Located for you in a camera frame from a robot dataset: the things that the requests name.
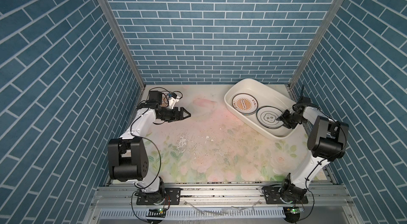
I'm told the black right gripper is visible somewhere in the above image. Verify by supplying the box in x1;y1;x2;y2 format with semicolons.
277;110;304;129

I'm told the white plate grey emblem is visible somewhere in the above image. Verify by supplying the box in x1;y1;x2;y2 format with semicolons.
256;106;284;129

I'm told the orange sunburst plate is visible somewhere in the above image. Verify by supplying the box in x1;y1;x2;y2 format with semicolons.
232;93;259;115
161;91;170;108

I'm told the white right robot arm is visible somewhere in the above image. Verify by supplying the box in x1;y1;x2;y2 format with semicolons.
278;104;349;192

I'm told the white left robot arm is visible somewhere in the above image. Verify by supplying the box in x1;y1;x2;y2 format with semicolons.
107;101;191;194

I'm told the white plastic bin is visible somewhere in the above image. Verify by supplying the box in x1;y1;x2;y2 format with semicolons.
224;79;305;140

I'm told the floral table mat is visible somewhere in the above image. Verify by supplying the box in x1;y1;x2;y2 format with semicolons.
126;85;308;188

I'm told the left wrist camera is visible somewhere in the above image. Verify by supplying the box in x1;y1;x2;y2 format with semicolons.
147;87;183;109

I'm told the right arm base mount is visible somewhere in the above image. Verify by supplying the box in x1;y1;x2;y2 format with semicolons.
261;174;308;204

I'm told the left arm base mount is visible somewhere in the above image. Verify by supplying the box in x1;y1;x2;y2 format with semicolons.
136;178;181;206

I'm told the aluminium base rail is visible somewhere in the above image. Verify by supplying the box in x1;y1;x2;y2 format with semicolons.
85;182;358;224

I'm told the aluminium corner post right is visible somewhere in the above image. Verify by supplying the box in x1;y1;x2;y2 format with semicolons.
288;0;344;91

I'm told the aluminium corner post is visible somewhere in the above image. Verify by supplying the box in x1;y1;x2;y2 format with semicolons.
288;0;344;91
97;0;145;91

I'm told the aluminium corner post left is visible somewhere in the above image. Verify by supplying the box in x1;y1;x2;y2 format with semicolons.
97;0;145;91

